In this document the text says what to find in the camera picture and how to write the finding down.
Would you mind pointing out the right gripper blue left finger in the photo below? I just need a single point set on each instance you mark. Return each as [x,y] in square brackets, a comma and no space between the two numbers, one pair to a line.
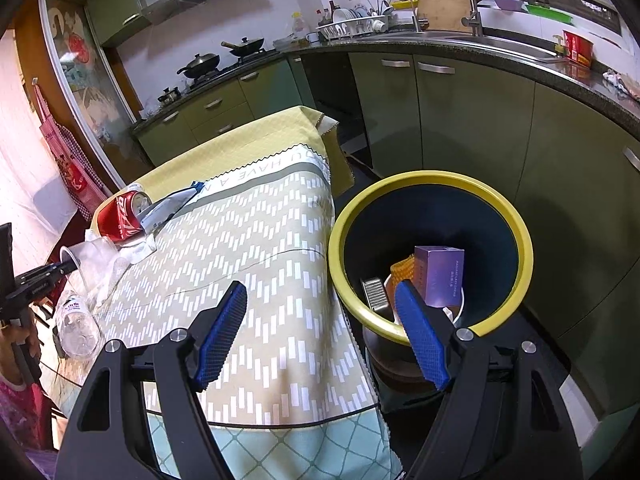
[213,332]

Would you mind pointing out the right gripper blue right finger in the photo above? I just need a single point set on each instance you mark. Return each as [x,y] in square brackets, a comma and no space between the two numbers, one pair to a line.
[428,331]

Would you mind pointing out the clear plastic bottle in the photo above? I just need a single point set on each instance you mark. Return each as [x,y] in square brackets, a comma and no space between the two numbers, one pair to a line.
[78,331]

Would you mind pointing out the purple cardboard box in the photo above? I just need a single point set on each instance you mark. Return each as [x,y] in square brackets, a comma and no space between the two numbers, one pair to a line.
[438,275]

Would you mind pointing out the orange foam net sleeve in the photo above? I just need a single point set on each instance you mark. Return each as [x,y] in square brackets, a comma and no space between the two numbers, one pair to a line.
[401,271]

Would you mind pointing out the white snack bag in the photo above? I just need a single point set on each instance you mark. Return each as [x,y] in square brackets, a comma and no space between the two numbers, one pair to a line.
[160,212]

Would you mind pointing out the yellow rimmed trash bin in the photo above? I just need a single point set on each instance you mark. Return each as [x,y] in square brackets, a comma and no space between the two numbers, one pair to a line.
[462,244]

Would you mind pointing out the grey ridged object in bin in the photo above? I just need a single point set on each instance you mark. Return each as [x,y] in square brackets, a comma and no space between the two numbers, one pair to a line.
[377,299]

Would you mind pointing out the patterned tablecloth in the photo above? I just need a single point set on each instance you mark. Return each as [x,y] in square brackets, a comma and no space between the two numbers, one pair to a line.
[294,399]

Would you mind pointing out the red checkered apron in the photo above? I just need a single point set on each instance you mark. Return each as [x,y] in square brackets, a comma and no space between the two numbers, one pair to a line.
[80,179]

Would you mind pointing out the red cola can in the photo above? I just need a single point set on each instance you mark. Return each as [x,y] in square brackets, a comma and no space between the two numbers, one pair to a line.
[119,220]

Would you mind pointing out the green base cabinets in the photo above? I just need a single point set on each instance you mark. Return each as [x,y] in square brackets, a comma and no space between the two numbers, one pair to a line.
[561,163]

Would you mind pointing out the small steel pot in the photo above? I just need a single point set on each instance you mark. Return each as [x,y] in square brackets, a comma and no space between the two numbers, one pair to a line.
[169,96]

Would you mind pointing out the black wok with lid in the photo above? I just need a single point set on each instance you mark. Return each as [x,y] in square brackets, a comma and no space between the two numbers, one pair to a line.
[201,65]

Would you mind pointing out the black frying pan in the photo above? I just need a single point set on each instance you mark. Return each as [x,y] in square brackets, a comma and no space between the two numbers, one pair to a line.
[245,47]

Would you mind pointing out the cooking oil bottle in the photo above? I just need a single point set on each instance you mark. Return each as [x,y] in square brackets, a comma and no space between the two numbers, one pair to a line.
[299,27]

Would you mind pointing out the red cup on counter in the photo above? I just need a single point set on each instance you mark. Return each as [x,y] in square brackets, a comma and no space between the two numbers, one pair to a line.
[578,49]

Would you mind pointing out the white dish rack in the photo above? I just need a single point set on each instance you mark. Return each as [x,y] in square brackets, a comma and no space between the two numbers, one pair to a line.
[347,23]

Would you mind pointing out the wooden cutting board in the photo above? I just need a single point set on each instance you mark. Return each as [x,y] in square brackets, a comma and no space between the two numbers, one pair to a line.
[445,14]

